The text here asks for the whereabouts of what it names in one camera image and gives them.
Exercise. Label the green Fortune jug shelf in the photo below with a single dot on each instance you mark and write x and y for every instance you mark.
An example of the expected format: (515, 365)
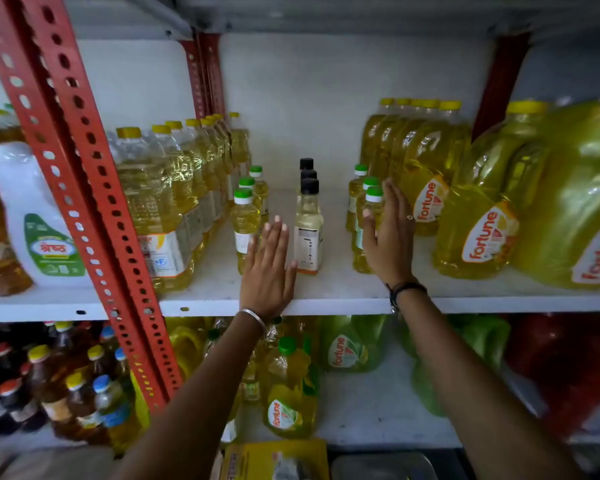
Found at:
(345, 352)

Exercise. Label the red containers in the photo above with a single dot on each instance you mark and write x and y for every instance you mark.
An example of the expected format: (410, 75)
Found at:
(570, 364)

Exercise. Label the cluster of dark mixed-cap bottles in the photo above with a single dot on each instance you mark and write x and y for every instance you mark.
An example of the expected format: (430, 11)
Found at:
(80, 404)

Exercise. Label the person's right forearm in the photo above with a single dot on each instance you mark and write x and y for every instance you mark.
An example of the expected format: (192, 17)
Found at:
(470, 394)

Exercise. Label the Fortune bottle shelf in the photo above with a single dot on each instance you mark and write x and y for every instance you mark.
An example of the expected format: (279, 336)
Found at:
(285, 414)

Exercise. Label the silver bangle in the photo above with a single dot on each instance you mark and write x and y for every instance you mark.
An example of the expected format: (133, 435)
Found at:
(255, 316)

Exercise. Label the red perforated shelf post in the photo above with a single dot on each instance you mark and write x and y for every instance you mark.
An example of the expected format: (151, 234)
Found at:
(214, 69)
(192, 74)
(500, 79)
(69, 112)
(40, 107)

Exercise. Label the person's left forearm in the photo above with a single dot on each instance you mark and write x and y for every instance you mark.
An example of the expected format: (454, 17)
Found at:
(205, 394)

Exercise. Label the row of yellow-cap oil bottles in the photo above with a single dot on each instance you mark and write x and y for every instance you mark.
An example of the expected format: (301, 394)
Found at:
(150, 194)

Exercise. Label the huge yellow oil jug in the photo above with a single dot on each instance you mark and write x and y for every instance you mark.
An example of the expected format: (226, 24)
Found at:
(580, 194)

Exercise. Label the white shelf board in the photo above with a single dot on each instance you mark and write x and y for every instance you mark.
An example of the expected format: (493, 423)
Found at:
(340, 294)
(330, 14)
(380, 414)
(40, 309)

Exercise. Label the row of pale green-cap bottles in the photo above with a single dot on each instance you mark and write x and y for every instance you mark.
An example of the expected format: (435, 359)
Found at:
(0, 129)

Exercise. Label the small green-cap oil bottle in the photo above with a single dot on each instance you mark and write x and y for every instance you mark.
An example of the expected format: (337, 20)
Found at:
(262, 194)
(247, 182)
(370, 183)
(245, 219)
(354, 204)
(359, 254)

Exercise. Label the person's right hand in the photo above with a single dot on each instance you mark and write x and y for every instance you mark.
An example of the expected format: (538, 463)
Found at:
(395, 244)

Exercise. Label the person's left hand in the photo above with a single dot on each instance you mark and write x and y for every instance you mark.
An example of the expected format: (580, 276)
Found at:
(267, 279)

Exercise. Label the grey tray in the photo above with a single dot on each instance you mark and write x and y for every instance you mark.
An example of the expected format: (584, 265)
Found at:
(380, 467)

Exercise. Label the yellow package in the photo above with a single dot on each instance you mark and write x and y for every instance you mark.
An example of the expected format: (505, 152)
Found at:
(260, 462)

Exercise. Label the black-cap oil bottle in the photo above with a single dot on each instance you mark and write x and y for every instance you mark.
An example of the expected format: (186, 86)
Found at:
(308, 173)
(306, 163)
(307, 234)

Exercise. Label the tiny yellow oil bottle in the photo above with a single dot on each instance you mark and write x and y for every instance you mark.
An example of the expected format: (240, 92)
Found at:
(251, 389)

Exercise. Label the large yellow-cap oil jug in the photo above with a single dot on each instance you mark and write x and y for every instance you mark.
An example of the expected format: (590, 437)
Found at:
(485, 234)

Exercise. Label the white jug with green label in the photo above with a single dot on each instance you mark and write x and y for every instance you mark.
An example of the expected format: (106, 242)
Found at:
(30, 194)

